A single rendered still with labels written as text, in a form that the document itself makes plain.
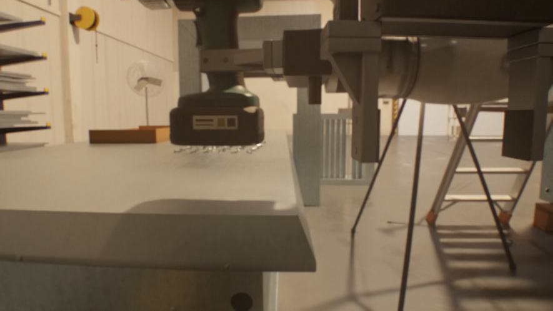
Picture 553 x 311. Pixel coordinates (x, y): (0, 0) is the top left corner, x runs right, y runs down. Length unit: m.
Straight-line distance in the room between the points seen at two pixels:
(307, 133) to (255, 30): 0.94
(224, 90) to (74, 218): 0.24
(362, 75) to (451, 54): 0.15
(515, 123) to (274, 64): 0.22
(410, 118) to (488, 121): 2.86
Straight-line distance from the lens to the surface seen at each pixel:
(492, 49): 0.37
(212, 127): 0.33
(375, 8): 0.22
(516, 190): 2.35
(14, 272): 0.55
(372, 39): 0.21
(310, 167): 2.25
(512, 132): 0.29
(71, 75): 6.85
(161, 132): 1.26
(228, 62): 0.33
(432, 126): 11.27
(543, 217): 2.51
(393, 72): 0.33
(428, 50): 0.34
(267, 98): 10.08
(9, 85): 4.94
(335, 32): 0.20
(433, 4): 0.23
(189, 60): 2.43
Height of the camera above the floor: 0.77
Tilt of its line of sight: 5 degrees down
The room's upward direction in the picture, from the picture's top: straight up
